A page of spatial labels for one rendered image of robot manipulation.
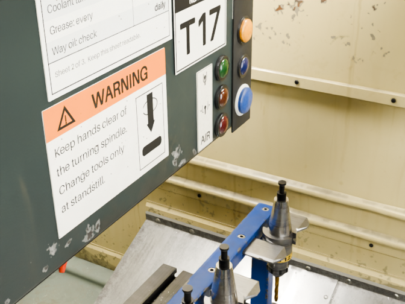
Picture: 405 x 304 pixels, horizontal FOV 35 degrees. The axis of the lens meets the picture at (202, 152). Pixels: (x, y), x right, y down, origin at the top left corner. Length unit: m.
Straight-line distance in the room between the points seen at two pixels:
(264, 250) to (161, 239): 0.73
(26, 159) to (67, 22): 0.10
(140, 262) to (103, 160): 1.33
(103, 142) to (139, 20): 0.10
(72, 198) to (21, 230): 0.05
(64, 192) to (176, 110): 0.16
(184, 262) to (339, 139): 0.57
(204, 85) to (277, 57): 0.87
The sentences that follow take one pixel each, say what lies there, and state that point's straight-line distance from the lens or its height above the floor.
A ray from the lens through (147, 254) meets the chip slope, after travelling 1.86.
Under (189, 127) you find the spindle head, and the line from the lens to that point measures 0.64.
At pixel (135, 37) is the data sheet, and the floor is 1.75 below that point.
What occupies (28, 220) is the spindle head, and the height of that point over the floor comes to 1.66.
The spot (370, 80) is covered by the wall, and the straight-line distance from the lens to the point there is 1.45.
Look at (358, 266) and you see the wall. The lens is 1.68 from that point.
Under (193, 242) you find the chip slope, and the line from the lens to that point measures 1.84.
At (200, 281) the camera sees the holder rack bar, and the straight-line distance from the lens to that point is 1.09.
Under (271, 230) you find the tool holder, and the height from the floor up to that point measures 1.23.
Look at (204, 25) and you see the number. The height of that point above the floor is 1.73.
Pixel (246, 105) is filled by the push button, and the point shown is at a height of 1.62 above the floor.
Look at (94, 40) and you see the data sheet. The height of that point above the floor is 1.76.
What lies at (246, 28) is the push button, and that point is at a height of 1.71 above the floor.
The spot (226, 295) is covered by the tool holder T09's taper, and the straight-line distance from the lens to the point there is 1.03.
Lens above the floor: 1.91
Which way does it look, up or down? 28 degrees down
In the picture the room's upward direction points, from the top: 1 degrees counter-clockwise
